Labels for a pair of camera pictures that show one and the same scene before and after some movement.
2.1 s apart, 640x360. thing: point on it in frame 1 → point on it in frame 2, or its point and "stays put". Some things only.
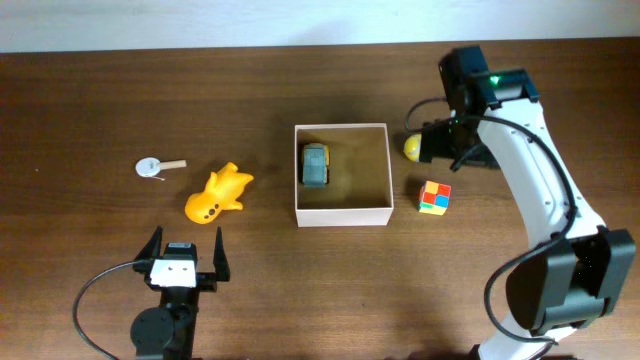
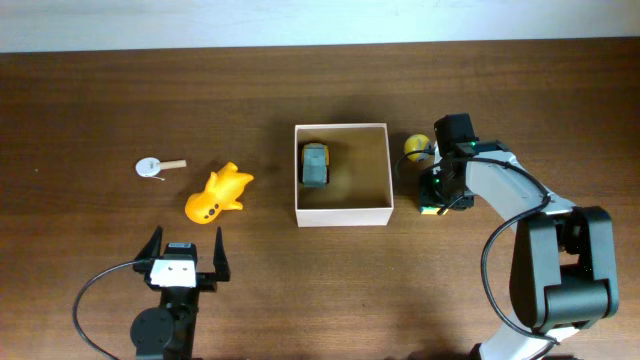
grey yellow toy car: [315, 165] stays put
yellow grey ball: [412, 147] stays put
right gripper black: [433, 142] → [427, 197]
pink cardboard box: [342, 175] stays put
